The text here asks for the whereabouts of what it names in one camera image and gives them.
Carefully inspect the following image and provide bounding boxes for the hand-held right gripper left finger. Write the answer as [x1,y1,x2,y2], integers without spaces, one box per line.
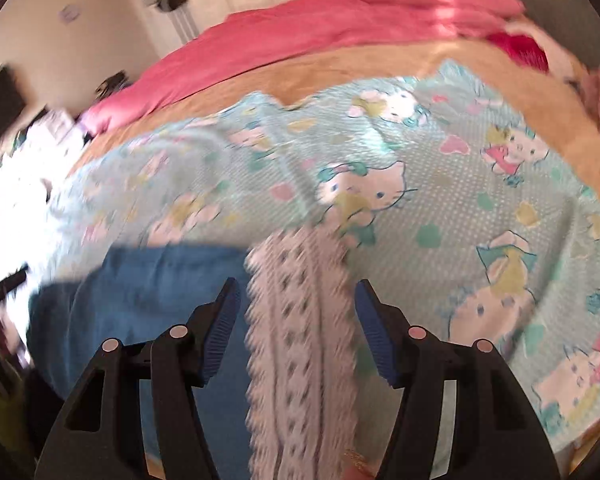
[34,277,242,480]

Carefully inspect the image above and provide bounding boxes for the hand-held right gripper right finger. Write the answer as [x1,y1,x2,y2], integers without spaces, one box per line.
[355,280,561,480]

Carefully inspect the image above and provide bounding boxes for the cartoon cat printed blanket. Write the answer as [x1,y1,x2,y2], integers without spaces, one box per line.
[45,60,600,456]

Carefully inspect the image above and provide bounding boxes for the tan bed sheet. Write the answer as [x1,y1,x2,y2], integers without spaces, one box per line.
[75,37,600,191]

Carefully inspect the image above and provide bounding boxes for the pink blanket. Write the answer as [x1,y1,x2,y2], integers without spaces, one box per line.
[80,0,528,136]

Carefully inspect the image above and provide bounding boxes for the white door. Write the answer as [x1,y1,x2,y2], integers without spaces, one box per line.
[125,0,203,48]

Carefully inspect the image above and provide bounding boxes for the red cloth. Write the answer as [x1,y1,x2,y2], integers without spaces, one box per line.
[485,30,551,74]

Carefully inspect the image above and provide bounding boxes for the black television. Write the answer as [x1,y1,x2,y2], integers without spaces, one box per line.
[0,65,28,138]

